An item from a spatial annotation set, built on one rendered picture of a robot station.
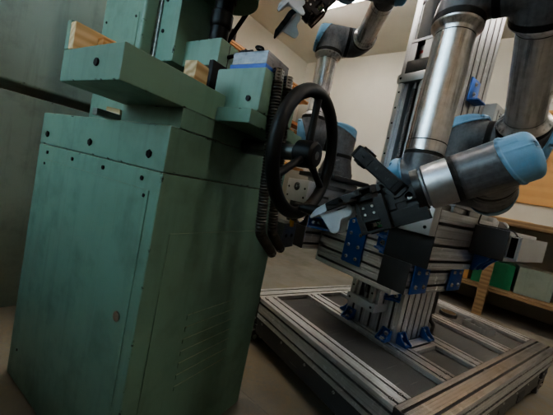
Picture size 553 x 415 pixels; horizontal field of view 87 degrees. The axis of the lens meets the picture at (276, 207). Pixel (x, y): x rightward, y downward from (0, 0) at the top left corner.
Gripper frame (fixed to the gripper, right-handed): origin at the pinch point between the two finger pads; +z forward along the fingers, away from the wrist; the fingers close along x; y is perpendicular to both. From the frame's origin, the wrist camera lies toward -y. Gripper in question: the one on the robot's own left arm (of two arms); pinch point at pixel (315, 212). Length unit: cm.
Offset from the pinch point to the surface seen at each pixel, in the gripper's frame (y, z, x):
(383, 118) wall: -142, 15, 335
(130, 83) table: -24.6, 13.2, -28.1
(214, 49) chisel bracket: -48, 15, -1
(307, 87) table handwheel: -22.5, -7.2, -5.1
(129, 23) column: -66, 36, -9
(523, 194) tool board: -2, -84, 313
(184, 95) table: -26.4, 12.1, -17.6
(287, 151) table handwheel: -14.8, 3.0, 0.8
